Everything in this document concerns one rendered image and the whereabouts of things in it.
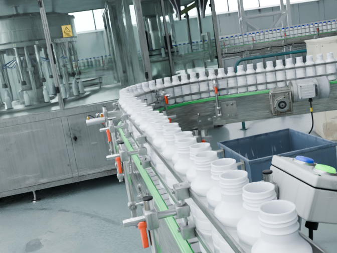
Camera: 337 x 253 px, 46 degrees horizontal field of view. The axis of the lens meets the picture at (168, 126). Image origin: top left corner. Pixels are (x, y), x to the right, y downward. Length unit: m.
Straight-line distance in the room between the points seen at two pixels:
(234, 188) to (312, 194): 0.15
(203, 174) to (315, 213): 0.17
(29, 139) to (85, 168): 0.62
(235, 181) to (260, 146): 1.15
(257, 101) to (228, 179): 2.06
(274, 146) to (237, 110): 0.91
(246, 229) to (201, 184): 0.17
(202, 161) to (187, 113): 1.88
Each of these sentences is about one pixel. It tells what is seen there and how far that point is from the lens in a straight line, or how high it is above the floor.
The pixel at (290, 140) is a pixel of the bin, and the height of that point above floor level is 0.90.
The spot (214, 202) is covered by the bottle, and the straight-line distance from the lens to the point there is 0.57.
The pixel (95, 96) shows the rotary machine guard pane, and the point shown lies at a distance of 4.15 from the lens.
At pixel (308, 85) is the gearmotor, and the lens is 2.42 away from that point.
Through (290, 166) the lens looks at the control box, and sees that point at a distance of 0.68.
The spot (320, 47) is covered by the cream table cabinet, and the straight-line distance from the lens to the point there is 4.93.
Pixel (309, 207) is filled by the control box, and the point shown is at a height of 1.08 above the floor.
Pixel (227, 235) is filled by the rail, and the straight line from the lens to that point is 0.49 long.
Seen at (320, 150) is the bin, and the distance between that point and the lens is 1.42.
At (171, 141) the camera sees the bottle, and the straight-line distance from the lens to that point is 0.84.
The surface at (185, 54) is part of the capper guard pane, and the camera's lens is 6.22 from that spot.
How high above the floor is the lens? 1.33
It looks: 11 degrees down
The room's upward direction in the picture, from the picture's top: 9 degrees counter-clockwise
